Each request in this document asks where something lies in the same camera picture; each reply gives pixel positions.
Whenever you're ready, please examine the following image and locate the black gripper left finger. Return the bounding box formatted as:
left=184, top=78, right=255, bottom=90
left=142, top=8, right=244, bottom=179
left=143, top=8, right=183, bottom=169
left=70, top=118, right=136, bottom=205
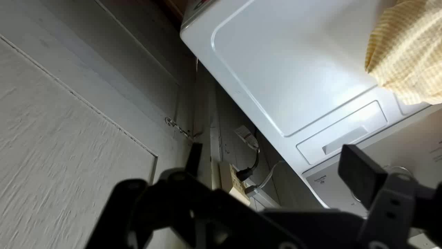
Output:
left=82, top=141, right=218, bottom=249

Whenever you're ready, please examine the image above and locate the beige wall outlet switch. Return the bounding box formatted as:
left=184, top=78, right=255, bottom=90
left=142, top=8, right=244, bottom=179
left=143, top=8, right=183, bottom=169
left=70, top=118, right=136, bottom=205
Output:
left=219, top=162, right=249, bottom=206

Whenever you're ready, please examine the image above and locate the black power cable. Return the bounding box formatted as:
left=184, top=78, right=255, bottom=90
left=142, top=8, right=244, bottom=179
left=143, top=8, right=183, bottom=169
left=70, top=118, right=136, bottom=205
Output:
left=233, top=150, right=260, bottom=184

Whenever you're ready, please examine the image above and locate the white washing machine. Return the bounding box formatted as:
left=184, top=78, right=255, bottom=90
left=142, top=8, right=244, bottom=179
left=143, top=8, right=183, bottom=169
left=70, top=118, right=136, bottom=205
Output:
left=179, top=0, right=442, bottom=215

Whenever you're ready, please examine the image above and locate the yellow waffle cloth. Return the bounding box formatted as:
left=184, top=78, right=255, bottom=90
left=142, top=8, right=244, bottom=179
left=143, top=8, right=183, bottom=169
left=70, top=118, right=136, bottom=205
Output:
left=364, top=0, right=442, bottom=105

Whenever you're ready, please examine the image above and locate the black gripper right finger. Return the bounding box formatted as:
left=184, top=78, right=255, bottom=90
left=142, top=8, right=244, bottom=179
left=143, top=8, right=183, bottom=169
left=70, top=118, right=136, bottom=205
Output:
left=338, top=144, right=442, bottom=249

